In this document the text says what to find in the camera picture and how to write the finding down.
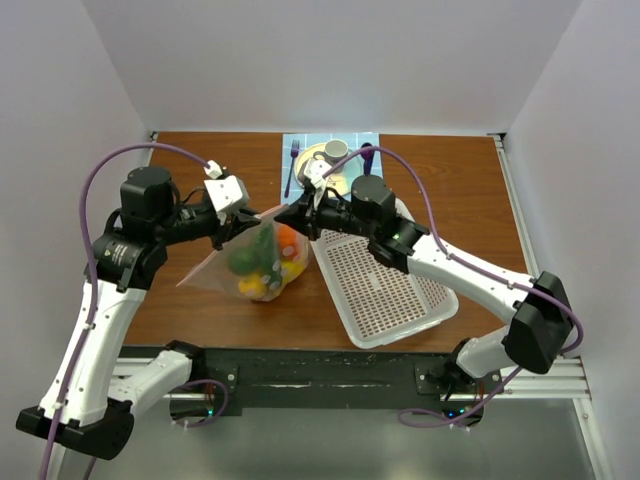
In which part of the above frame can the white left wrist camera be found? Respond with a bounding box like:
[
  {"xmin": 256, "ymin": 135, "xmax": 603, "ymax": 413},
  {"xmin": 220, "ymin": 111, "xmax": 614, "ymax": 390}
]
[{"xmin": 204, "ymin": 160, "xmax": 249, "ymax": 216}]

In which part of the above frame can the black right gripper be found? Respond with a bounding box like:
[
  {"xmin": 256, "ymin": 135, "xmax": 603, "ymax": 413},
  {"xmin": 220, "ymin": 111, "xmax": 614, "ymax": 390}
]
[{"xmin": 276, "ymin": 185, "xmax": 376, "ymax": 241}]

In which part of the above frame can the purple plastic spoon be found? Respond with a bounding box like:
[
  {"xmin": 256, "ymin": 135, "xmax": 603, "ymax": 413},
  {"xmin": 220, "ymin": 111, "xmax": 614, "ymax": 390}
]
[{"xmin": 360, "ymin": 142, "xmax": 375, "ymax": 161}]

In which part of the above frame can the blue checkered placemat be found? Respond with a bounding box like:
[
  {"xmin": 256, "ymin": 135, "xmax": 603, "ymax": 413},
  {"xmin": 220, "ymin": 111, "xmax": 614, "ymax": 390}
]
[{"xmin": 280, "ymin": 132, "xmax": 380, "ymax": 204}]

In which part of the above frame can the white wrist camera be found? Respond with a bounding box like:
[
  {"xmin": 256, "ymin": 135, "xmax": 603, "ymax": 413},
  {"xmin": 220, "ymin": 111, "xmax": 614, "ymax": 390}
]
[
  {"xmin": 204, "ymin": 160, "xmax": 249, "ymax": 216},
  {"xmin": 296, "ymin": 159, "xmax": 331, "ymax": 189}
]

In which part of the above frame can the clear zip top bag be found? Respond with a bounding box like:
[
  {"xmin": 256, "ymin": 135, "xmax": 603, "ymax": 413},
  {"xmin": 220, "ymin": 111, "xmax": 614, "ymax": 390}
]
[{"xmin": 178, "ymin": 204, "xmax": 310, "ymax": 302}]

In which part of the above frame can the aluminium frame rail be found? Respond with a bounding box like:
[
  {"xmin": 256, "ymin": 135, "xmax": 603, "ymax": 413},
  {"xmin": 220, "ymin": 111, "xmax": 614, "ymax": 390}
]
[{"xmin": 109, "ymin": 358, "xmax": 591, "ymax": 400}]

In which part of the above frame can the cream and teal plate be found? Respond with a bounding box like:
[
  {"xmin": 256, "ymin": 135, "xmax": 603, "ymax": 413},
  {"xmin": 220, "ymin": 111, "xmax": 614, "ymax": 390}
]
[{"xmin": 294, "ymin": 139, "xmax": 363, "ymax": 196}]

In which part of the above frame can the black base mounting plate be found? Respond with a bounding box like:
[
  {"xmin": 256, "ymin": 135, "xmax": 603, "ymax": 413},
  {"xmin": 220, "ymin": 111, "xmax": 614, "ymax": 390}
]
[{"xmin": 191, "ymin": 348, "xmax": 501, "ymax": 415}]

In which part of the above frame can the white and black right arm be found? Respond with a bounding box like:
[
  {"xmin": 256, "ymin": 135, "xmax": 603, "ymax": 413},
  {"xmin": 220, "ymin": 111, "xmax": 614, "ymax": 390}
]
[{"xmin": 276, "ymin": 176, "xmax": 574, "ymax": 393}]

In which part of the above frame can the purple plastic fork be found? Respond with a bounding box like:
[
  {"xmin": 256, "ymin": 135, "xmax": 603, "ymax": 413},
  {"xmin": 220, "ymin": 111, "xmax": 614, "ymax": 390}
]
[{"xmin": 284, "ymin": 139, "xmax": 300, "ymax": 199}]

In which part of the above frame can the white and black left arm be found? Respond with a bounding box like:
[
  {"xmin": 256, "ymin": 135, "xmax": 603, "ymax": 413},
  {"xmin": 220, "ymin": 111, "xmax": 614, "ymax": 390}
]
[{"xmin": 16, "ymin": 167, "xmax": 260, "ymax": 460}]

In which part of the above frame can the yellow felt fake food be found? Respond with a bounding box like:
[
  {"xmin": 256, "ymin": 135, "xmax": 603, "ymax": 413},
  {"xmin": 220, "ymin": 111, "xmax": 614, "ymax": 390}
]
[{"xmin": 237, "ymin": 260, "xmax": 307, "ymax": 302}]

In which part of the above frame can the dark green felt cucumber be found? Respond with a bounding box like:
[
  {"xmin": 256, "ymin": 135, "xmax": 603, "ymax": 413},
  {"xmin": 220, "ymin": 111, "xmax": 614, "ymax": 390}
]
[{"xmin": 254, "ymin": 223, "xmax": 279, "ymax": 277}]

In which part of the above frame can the white perforated plastic basket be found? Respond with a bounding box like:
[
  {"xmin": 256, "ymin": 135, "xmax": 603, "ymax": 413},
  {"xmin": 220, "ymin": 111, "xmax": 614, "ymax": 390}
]
[{"xmin": 311, "ymin": 230, "xmax": 459, "ymax": 349}]

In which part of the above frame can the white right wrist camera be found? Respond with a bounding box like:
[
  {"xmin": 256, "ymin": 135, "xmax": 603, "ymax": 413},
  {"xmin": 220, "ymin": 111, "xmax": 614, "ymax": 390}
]
[{"xmin": 296, "ymin": 159, "xmax": 331, "ymax": 189}]

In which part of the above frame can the purple plastic knife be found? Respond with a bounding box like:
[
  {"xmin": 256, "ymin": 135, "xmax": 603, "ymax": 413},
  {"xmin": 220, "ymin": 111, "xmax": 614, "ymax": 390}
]
[{"xmin": 361, "ymin": 150, "xmax": 375, "ymax": 175}]

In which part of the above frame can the grey ceramic mug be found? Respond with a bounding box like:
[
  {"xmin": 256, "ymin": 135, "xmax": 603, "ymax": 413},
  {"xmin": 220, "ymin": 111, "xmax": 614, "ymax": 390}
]
[{"xmin": 312, "ymin": 139, "xmax": 349, "ymax": 165}]

